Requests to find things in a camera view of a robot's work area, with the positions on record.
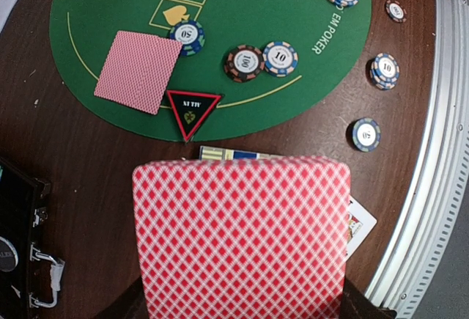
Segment blue gold card box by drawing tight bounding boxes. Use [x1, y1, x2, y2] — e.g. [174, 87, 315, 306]
[199, 146, 281, 161]

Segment green chips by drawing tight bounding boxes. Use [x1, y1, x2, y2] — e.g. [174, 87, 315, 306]
[169, 20, 205, 56]

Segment black poker case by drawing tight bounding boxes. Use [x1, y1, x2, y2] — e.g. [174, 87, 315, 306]
[1, 158, 51, 318]

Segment face-up jack card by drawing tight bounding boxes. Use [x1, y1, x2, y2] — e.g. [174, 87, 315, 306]
[346, 197, 377, 260]

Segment orange black poker chip stack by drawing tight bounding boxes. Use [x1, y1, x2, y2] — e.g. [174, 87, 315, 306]
[385, 0, 407, 23]

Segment red card being dealt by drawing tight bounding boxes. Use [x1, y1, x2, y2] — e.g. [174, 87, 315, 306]
[94, 31, 182, 115]

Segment blue white poker chip stack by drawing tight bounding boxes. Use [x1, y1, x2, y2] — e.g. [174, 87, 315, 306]
[369, 53, 400, 90]

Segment red backed card deck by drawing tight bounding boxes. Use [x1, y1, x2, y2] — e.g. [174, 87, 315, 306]
[132, 156, 350, 318]

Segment triangular all-in button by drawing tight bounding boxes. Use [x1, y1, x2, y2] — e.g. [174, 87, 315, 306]
[166, 89, 224, 142]

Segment green poker chip stack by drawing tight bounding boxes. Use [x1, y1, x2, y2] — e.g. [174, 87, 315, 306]
[352, 117, 381, 153]

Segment orange chips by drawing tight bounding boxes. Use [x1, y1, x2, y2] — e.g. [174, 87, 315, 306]
[224, 44, 265, 83]

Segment clear dealer puck in case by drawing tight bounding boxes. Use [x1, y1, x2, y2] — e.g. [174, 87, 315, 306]
[0, 237, 19, 273]

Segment round green poker mat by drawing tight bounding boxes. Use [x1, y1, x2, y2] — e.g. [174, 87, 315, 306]
[50, 0, 372, 142]

